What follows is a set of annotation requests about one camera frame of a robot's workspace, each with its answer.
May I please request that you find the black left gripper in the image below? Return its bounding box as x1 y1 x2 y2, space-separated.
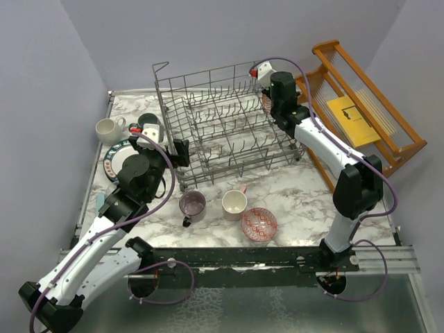
130 137 189 201

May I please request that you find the red patterned bowl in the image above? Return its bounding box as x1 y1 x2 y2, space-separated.
241 207 278 242
261 94 271 114

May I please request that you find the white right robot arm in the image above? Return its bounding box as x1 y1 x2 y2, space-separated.
256 69 383 271

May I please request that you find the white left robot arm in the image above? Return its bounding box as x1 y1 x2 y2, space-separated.
19 133 189 332

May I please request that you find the wooden dish drying rack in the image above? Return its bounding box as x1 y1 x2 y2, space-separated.
296 40 427 178

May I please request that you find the dark green mug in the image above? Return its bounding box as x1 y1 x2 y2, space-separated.
128 112 162 133

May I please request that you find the round plate dark lettered rim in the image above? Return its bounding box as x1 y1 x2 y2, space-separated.
103 139 138 182

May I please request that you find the clear drinking glass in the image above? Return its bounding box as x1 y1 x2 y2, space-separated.
105 182 119 203

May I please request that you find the cream mug at left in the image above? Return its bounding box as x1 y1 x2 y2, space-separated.
95 117 126 146

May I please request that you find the purple mug black handle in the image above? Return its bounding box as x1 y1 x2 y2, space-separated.
179 191 206 228

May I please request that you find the grey wire dish rack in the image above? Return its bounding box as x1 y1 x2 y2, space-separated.
152 62 305 191

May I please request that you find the cream mug pink handle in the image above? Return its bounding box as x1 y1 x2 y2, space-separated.
221 186 248 221

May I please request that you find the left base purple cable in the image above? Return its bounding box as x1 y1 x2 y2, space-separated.
126 258 196 306

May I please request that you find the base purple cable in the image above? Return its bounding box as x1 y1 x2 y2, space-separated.
317 239 389 302
126 258 196 306

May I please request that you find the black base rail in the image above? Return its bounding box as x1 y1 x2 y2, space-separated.
125 237 359 289

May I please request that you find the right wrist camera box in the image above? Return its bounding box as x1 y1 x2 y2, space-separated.
250 60 276 89

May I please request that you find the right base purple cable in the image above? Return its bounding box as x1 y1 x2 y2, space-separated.
317 239 389 302

